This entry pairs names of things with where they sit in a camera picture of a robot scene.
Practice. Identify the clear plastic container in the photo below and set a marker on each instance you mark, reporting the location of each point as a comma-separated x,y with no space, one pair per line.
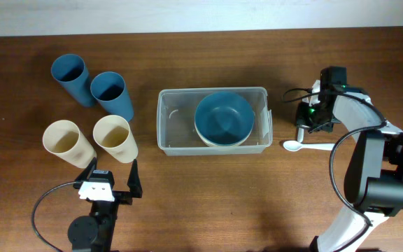
176,131

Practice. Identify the blue cup rear left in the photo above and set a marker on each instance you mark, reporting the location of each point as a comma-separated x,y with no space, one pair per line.
71,72

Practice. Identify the cream cup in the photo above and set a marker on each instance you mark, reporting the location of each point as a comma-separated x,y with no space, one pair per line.
64,139
115,136

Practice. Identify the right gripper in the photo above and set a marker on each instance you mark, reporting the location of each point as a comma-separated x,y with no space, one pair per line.
301,119

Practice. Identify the blue bowl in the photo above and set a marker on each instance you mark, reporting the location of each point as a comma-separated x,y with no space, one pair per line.
223,109

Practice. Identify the cream bowl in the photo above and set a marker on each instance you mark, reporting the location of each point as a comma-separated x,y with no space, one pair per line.
212,144
231,136

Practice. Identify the cream cup right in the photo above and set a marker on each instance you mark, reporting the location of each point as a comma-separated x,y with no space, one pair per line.
115,136

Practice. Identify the cream cup left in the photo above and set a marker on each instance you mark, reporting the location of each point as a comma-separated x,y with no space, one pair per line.
64,139

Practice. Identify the blue cup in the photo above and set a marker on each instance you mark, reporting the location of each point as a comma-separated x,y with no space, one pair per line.
110,90
71,72

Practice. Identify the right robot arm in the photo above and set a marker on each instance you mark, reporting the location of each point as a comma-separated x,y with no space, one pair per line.
373,183

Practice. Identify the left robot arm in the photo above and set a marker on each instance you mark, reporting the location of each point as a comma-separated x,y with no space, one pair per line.
94,232

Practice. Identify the blue cup right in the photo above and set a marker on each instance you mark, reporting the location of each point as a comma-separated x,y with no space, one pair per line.
110,90

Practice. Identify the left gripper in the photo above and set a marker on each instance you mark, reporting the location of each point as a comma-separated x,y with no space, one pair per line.
135,188

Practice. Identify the white plastic fork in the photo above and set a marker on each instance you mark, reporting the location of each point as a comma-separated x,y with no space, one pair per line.
300,131

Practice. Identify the cream bowl front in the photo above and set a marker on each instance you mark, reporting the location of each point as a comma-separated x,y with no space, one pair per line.
231,136

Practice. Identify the white plastic spoon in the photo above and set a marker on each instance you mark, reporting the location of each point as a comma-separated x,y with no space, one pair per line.
294,146

